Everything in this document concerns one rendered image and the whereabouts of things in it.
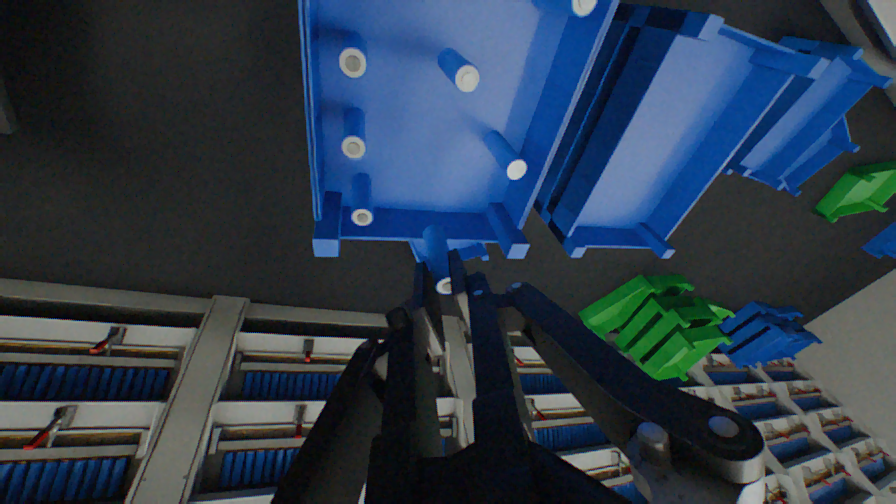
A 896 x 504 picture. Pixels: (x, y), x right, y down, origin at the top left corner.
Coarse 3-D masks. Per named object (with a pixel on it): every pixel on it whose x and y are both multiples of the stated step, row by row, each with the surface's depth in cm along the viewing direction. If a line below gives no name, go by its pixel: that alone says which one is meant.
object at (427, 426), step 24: (408, 312) 15; (408, 336) 14; (408, 360) 12; (408, 384) 11; (432, 384) 14; (384, 408) 10; (408, 408) 10; (432, 408) 12; (384, 432) 9; (408, 432) 8; (432, 432) 10; (384, 456) 8; (408, 456) 8; (432, 456) 9; (384, 480) 7; (408, 480) 7
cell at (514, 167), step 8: (488, 136) 29; (496, 136) 29; (488, 144) 29; (496, 144) 28; (504, 144) 27; (496, 152) 27; (504, 152) 27; (512, 152) 26; (496, 160) 28; (504, 160) 26; (512, 160) 25; (520, 160) 25; (504, 168) 26; (512, 168) 26; (520, 168) 26; (512, 176) 26; (520, 176) 26
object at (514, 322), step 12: (468, 276) 18; (480, 276) 18; (468, 288) 17; (480, 288) 16; (504, 300) 14; (504, 312) 14; (516, 312) 14; (504, 324) 14; (516, 324) 14; (528, 324) 14
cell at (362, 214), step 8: (360, 176) 29; (368, 176) 30; (352, 184) 29; (360, 184) 28; (368, 184) 29; (352, 192) 28; (360, 192) 27; (368, 192) 28; (352, 200) 27; (360, 200) 26; (368, 200) 27; (352, 208) 26; (360, 208) 25; (368, 208) 26; (352, 216) 26; (360, 216) 26; (368, 216) 26; (360, 224) 26; (368, 224) 27
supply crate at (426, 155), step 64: (320, 0) 21; (384, 0) 22; (448, 0) 22; (512, 0) 23; (320, 64) 23; (384, 64) 24; (512, 64) 26; (576, 64) 24; (320, 128) 25; (384, 128) 28; (448, 128) 29; (512, 128) 30; (320, 192) 26; (384, 192) 32; (448, 192) 33; (512, 192) 33; (320, 256) 26; (512, 256) 31
